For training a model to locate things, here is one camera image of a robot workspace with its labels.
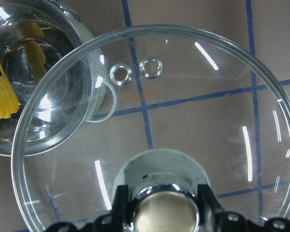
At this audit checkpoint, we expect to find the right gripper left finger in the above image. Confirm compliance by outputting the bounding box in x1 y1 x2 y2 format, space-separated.
46 185 129 232

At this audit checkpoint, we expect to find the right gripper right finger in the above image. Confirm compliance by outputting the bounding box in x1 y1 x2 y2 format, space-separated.
197 184 290 232

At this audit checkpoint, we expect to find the glass pot lid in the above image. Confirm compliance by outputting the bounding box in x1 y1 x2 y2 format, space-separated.
11 24 290 232

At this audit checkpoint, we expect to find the yellow corn cob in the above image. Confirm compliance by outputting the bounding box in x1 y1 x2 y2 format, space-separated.
0 63 19 119

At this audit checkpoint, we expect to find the pale green cooking pot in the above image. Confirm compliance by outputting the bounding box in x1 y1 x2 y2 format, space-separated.
0 0 111 157

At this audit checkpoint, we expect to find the brown paper table mat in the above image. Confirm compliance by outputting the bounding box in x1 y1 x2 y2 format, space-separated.
50 0 290 232

